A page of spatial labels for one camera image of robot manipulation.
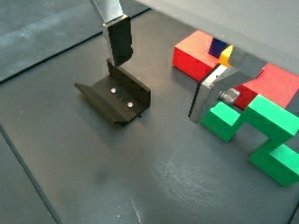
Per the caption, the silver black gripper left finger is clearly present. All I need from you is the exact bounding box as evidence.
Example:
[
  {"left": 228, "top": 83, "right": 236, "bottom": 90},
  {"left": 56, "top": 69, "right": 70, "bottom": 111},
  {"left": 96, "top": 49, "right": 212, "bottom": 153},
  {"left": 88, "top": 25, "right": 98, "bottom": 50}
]
[{"left": 89, "top": 0, "right": 133, "bottom": 67}]

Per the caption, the blue block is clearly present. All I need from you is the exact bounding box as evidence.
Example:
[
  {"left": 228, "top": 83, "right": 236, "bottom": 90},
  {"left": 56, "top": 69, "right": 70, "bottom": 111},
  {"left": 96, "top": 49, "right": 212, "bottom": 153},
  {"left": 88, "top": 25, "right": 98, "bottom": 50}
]
[{"left": 209, "top": 38, "right": 228, "bottom": 58}]

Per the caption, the yellow block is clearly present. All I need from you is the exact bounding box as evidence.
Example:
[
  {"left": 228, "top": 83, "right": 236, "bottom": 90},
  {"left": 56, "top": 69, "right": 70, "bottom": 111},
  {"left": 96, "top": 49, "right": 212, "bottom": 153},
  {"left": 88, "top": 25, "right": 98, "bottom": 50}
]
[{"left": 218, "top": 45, "right": 233, "bottom": 67}]

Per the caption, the green zigzag block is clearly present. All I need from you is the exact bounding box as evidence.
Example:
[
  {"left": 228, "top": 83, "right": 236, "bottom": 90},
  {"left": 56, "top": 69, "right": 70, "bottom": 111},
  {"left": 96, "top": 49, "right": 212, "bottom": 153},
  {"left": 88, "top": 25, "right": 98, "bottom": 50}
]
[{"left": 200, "top": 94, "right": 299, "bottom": 186}]

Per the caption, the black metal bracket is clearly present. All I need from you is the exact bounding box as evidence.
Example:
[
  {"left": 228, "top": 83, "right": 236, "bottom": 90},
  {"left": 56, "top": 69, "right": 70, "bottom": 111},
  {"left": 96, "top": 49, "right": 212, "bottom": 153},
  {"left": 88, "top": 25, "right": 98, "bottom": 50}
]
[{"left": 74, "top": 59, "right": 150, "bottom": 126}]

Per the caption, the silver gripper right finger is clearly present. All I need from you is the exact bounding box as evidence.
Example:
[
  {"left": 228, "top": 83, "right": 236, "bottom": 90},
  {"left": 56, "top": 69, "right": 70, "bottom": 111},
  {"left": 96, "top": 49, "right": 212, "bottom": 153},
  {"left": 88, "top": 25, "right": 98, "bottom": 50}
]
[{"left": 188, "top": 47, "right": 267, "bottom": 123}]

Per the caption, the red board block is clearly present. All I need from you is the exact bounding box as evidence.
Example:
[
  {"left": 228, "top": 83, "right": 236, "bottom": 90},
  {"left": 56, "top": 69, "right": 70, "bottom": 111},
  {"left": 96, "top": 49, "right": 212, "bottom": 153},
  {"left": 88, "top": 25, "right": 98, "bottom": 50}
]
[{"left": 172, "top": 31, "right": 299, "bottom": 109}]

